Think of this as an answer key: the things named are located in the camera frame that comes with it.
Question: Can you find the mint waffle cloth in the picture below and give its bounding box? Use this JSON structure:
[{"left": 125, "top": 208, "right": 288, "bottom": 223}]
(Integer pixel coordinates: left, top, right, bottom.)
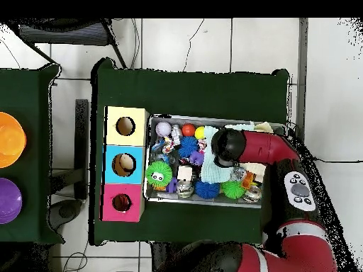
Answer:
[{"left": 200, "top": 125, "right": 238, "bottom": 183}]

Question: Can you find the wooden box with three holes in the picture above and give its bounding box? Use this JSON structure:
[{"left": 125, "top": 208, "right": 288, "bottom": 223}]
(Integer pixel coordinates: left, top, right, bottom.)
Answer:
[{"left": 100, "top": 106, "right": 150, "bottom": 222}]

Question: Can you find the silver mesh bin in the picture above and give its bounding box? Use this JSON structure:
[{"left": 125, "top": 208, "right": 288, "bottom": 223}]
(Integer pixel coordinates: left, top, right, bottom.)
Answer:
[{"left": 143, "top": 113, "right": 287, "bottom": 210}]

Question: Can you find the blue spiky ball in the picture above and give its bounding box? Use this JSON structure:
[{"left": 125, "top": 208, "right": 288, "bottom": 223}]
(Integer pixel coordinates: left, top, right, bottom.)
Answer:
[
  {"left": 178, "top": 136, "right": 199, "bottom": 159},
  {"left": 194, "top": 181, "right": 221, "bottom": 200}
]

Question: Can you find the orange smooth ball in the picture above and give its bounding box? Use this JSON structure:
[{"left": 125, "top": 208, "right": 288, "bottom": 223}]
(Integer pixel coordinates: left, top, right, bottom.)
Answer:
[{"left": 181, "top": 123, "right": 196, "bottom": 137}]

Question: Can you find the white baseball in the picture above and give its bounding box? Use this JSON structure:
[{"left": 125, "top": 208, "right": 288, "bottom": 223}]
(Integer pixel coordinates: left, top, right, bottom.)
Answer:
[{"left": 155, "top": 121, "right": 172, "bottom": 137}]

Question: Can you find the green spiky ball with eyes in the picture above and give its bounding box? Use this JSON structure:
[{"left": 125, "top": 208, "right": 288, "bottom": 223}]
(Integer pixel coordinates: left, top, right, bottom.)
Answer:
[{"left": 145, "top": 160, "right": 173, "bottom": 188}]

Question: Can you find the dark green tablecloth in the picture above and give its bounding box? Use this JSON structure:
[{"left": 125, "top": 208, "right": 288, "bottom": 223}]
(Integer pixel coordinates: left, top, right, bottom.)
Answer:
[{"left": 90, "top": 57, "right": 291, "bottom": 246}]

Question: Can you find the plain green spiky ball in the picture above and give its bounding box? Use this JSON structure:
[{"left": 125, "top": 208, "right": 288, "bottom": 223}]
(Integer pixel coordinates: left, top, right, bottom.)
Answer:
[{"left": 220, "top": 180, "right": 247, "bottom": 200}]

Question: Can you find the cream waffle cloth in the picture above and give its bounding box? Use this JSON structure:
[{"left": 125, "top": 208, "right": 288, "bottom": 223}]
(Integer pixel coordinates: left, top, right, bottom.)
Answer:
[{"left": 246, "top": 121, "right": 274, "bottom": 183}]

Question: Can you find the green side table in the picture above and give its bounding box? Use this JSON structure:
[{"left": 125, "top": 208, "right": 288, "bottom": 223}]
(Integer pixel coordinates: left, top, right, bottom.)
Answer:
[{"left": 0, "top": 64, "right": 65, "bottom": 245}]

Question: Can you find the black chair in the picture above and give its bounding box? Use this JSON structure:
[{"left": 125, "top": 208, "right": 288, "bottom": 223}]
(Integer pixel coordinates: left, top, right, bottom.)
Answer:
[{"left": 16, "top": 18, "right": 127, "bottom": 69}]

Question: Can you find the orange plastic bowl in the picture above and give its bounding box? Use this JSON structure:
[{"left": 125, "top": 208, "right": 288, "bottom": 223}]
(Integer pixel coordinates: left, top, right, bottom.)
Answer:
[{"left": 0, "top": 111, "right": 27, "bottom": 169}]

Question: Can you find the purple object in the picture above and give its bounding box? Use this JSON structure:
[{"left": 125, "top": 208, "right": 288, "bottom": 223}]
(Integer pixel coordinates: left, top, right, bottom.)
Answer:
[{"left": 0, "top": 177, "right": 23, "bottom": 225}]

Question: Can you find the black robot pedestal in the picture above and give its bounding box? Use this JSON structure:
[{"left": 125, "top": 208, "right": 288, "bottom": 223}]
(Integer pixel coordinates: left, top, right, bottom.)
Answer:
[{"left": 150, "top": 240, "right": 242, "bottom": 272}]

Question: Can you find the black cable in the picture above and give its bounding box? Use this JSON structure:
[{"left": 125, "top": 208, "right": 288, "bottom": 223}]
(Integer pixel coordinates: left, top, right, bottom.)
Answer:
[{"left": 313, "top": 158, "right": 363, "bottom": 165}]

